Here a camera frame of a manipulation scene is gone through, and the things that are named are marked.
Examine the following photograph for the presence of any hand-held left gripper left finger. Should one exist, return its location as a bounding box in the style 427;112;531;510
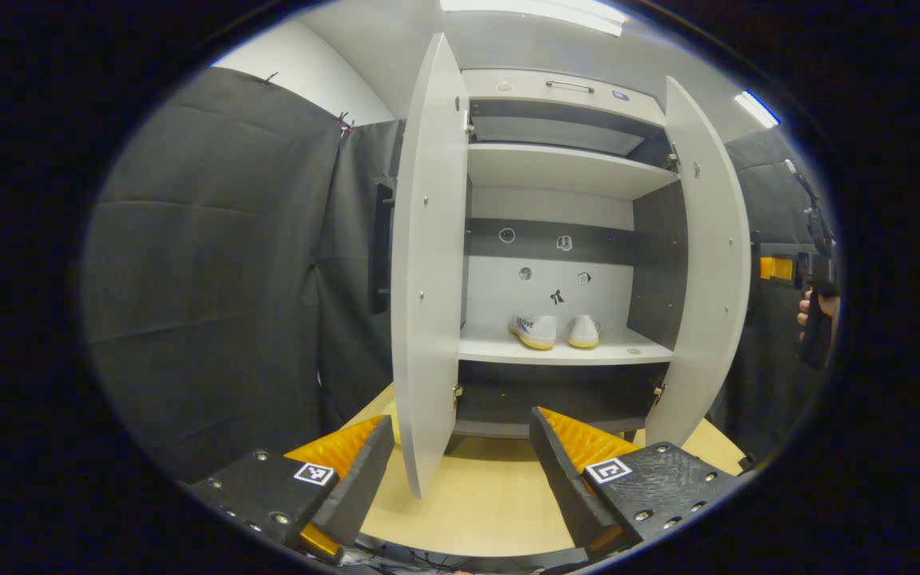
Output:
187;415;395;564

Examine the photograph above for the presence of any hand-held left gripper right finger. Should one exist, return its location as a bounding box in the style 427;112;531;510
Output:
529;406;740;560

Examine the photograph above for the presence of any white striped shoe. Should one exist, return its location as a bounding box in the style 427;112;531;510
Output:
568;314;602;349
508;314;559;351

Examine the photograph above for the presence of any grey cabinet door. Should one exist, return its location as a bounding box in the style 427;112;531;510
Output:
391;32;471;500
644;76;752;448

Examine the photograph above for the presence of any ceiling light panel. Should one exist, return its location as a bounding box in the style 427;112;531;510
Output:
440;0;629;37
733;89;780;129

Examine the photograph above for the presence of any grey shoe cabinet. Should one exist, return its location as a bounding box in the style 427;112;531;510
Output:
452;68;680;440

